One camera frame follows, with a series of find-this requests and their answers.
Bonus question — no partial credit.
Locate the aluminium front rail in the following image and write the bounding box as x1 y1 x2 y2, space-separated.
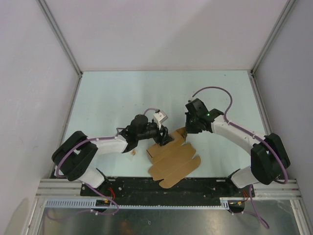
36 177 301 199

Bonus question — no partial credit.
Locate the grey slotted cable duct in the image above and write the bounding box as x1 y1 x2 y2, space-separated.
45 197 244 210

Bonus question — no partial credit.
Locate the aluminium frame post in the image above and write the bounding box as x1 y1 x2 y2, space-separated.
249 0 298 76
35 0 84 78

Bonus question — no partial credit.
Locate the aluminium frame post right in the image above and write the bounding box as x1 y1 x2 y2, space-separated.
249 0 298 76

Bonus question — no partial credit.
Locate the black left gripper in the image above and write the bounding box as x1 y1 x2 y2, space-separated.
136 121 174 146

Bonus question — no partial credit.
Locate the brown cardboard box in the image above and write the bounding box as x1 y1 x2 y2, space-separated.
146 127 201 189

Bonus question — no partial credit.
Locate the small cardboard scrap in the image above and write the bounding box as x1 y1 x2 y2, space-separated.
128 149 137 161

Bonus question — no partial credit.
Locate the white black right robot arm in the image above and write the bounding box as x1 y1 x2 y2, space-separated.
185 98 291 196

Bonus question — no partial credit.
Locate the aluminium frame post left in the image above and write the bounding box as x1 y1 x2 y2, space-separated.
35 0 84 78

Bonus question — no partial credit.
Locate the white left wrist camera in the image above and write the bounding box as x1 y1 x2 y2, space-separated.
153 110 168 129

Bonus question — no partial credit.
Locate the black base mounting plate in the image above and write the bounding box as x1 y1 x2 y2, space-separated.
80 177 253 199

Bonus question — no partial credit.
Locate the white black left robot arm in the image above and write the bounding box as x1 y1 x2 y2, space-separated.
52 110 174 196

